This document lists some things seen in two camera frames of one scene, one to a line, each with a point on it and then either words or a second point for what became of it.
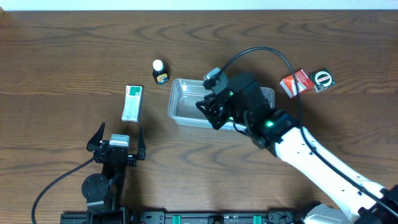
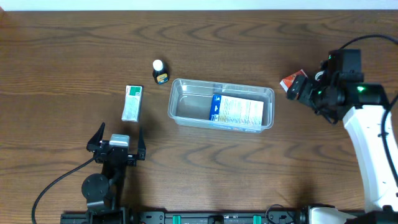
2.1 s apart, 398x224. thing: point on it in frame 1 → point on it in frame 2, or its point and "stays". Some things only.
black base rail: [193, 218] stays
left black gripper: [116, 156] stays
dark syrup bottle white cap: [160, 71] stays
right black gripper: [213, 109] → [300, 90]
